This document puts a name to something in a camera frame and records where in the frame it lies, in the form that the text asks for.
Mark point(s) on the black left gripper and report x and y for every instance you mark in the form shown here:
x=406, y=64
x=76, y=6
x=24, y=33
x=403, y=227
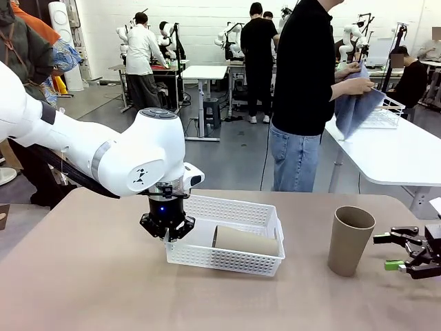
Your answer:
x=166, y=210

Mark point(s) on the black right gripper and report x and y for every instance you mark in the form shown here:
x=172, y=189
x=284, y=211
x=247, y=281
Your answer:
x=432, y=255

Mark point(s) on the brown paper cup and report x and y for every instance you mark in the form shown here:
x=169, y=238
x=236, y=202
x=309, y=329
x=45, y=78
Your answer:
x=348, y=248
x=248, y=240

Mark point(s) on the white perforated plastic basket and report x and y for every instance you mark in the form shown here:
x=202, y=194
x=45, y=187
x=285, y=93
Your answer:
x=220, y=261

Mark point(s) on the blue-grey cleaning cloth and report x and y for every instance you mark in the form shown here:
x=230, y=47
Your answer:
x=355, y=110

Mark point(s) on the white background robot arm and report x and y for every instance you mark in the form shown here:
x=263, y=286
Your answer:
x=351, y=38
x=225, y=39
x=167, y=38

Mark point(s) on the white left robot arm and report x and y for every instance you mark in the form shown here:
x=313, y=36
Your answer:
x=103, y=151

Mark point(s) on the person's right forearm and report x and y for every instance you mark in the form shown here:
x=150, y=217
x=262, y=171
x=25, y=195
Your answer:
x=341, y=91

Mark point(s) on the person's left forearm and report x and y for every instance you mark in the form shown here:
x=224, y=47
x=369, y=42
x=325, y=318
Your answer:
x=339, y=75

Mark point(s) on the person's right hand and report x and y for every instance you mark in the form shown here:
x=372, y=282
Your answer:
x=362, y=86

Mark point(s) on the person's left hand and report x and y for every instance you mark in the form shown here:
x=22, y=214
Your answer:
x=352, y=69

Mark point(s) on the white rounded side table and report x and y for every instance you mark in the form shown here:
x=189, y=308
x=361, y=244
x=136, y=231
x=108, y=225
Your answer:
x=396, y=158

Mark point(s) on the grey plastic stool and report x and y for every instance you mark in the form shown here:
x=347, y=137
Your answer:
x=211, y=110

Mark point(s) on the white standing desk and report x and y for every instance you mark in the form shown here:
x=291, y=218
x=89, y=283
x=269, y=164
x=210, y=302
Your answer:
x=203, y=72

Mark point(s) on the seated person in black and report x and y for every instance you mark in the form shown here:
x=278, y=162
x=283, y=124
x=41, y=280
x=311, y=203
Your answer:
x=410, y=81

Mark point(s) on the white round fan base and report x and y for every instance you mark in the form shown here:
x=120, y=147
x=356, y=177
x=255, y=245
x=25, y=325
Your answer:
x=5, y=176

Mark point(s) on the yellow cone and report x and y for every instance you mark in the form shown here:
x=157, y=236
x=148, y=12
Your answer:
x=61, y=86

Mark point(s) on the person in white shirt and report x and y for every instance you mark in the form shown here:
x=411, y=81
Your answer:
x=141, y=51

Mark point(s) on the person in black shirt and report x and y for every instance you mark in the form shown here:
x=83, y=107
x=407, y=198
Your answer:
x=299, y=86

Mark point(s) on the background person in black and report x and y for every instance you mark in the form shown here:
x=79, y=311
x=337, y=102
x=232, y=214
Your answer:
x=258, y=51

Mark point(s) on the seated person in grey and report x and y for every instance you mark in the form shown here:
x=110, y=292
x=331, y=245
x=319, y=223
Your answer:
x=430, y=48

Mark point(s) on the white tower air conditioner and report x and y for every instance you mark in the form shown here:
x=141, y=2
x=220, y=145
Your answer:
x=63, y=31

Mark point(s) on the mannequin with dark vest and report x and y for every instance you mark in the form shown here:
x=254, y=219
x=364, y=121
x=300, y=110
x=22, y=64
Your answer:
x=20, y=45

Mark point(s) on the mannequin in orange clothes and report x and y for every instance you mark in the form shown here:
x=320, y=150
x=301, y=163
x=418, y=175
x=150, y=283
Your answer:
x=34, y=25

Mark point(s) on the black camera stand pole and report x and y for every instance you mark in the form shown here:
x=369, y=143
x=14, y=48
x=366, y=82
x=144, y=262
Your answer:
x=396, y=51

